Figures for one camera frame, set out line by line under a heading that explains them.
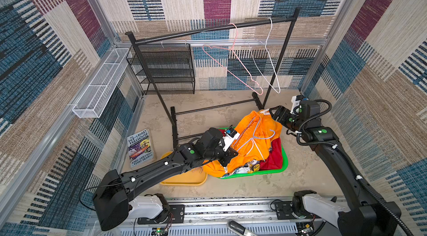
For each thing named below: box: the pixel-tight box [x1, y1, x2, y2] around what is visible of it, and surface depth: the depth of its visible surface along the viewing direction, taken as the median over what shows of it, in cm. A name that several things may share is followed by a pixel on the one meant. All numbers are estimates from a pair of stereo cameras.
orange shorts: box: [202, 110, 283, 178], surface depth 81 cm
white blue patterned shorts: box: [221, 159, 261, 179], surface depth 76 cm
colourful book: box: [126, 128, 155, 169], surface depth 93 cm
